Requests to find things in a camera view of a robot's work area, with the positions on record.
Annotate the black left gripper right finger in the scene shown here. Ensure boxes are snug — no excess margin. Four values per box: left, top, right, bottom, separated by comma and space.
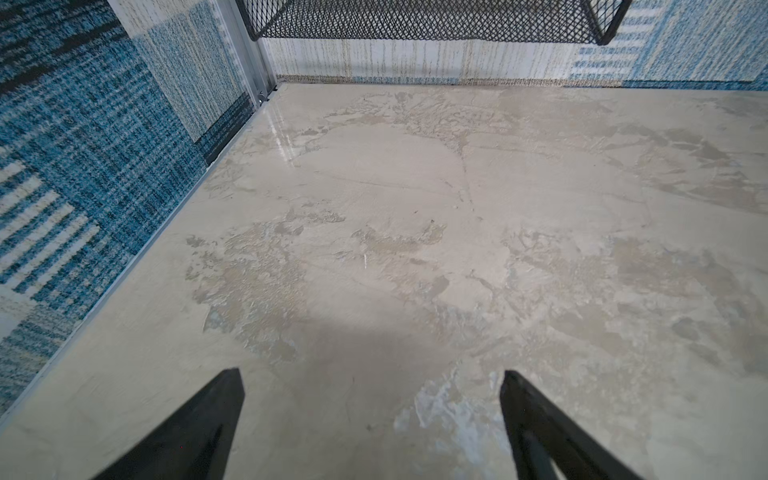
499, 370, 639, 479

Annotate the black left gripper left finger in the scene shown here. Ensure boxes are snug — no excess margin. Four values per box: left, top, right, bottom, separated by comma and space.
96, 368, 245, 479

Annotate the black wire mesh shelf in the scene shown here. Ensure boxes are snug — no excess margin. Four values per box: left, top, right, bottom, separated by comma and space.
236, 0, 632, 46

